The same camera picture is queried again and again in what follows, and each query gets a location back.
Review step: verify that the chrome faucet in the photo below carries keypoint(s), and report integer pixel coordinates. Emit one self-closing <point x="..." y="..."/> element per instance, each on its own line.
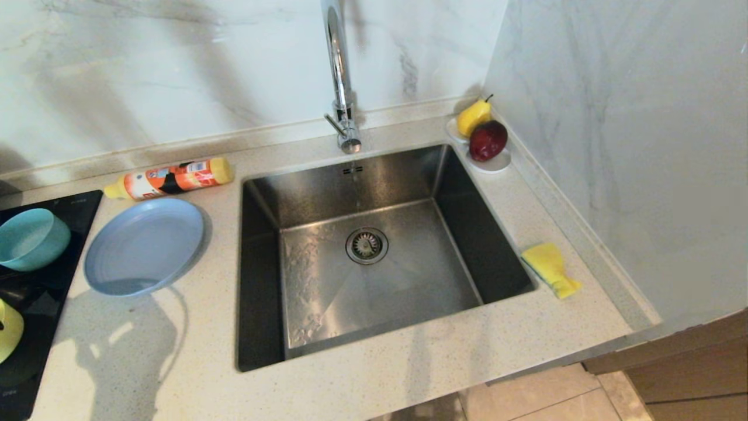
<point x="340" y="70"/>

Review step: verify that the yellow sponge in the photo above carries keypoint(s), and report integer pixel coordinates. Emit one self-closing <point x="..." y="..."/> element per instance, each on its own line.
<point x="546" y="263"/>

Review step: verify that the orange dish soap bottle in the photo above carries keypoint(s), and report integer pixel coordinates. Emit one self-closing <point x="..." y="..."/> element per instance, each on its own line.
<point x="175" y="177"/>

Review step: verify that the gray plate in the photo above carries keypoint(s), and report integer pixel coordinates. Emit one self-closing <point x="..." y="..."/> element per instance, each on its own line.
<point x="146" y="245"/>

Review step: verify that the teal bowl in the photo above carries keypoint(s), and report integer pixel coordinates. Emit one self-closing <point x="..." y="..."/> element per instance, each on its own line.
<point x="32" y="237"/>

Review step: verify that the yellow-green bowl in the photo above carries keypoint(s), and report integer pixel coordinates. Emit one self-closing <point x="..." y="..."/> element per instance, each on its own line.
<point x="9" y="330"/>

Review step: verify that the metal sink drain strainer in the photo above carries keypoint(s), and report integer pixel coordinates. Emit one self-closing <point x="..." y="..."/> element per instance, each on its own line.
<point x="367" y="245"/>

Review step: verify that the stainless steel sink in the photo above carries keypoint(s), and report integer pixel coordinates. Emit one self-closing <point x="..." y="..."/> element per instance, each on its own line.
<point x="327" y="292"/>

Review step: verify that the small white fruit dish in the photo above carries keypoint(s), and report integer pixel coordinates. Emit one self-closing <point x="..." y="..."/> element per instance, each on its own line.
<point x="497" y="166"/>

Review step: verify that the dark red apple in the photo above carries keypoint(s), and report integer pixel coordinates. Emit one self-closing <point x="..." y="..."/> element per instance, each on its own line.
<point x="488" y="141"/>

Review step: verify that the yellow pear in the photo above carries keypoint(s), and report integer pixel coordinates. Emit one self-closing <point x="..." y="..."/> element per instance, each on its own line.
<point x="472" y="117"/>

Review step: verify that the light wooden cabinet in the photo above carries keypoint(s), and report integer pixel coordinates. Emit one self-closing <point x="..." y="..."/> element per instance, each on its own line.
<point x="701" y="374"/>

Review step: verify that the black induction cooktop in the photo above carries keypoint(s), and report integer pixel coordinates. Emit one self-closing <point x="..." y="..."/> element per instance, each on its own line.
<point x="35" y="351"/>

